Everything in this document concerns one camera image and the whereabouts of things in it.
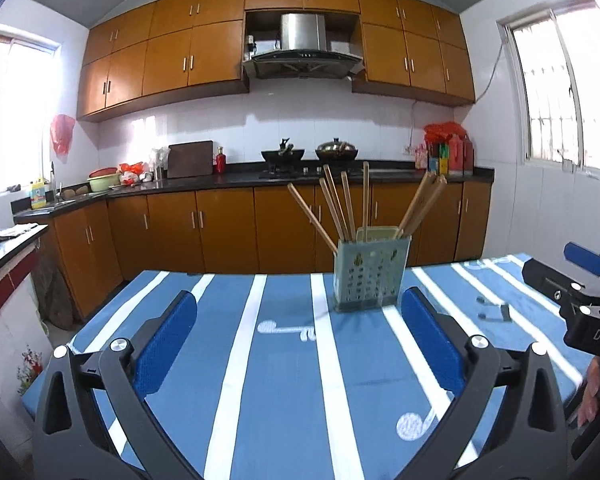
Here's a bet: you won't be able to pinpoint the thin bamboo chopstick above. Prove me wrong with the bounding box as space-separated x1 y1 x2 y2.
417 175 448 227
394 171 438 240

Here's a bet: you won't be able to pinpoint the dark wooden cutting board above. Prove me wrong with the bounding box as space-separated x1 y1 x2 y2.
166 140 213 179

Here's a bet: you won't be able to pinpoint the steel range hood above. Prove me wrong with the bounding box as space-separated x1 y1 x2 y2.
242 11 364 79

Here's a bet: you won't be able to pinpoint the brown lower kitchen cabinets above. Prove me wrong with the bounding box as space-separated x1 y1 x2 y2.
14 178 493 318

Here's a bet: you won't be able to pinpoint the blue white striped tablecloth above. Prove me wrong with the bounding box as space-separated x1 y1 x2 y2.
20 252 598 480

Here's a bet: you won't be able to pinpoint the brown upper kitchen cabinets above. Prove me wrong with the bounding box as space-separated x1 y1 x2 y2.
76 0 475 122

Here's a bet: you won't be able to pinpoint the green basin with red lid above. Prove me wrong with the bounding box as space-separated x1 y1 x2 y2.
87 167 120 193

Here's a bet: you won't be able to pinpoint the red bottle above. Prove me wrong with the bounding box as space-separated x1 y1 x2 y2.
215 146 226 174

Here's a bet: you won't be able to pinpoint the lidded wok on stove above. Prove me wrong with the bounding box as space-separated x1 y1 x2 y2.
315 138 358 164

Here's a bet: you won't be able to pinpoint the red bags and boxes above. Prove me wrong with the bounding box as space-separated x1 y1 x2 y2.
414 122 475 177

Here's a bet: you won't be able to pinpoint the red plastic bag on wall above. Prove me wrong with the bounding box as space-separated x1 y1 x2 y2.
50 114 76 157

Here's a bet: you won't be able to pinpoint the yellow detergent bottle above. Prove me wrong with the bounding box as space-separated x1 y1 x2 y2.
30 178 47 210

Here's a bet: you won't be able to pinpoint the brown kitchen cabinets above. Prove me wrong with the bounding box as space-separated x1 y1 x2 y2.
14 178 493 318
76 0 475 122

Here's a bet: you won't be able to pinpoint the black stone countertop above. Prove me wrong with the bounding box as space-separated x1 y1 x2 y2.
10 160 495 223

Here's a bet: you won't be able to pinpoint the window with metal frame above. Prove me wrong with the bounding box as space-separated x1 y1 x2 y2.
503 0 600 176

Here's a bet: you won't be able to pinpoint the green perforated utensil holder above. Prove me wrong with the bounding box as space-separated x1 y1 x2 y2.
334 226 411 312

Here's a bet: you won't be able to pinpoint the person's right hand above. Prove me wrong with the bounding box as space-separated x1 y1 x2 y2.
578 356 600 428

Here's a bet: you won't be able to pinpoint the black wok on stove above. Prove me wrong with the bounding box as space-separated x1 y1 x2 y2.
261 138 304 165

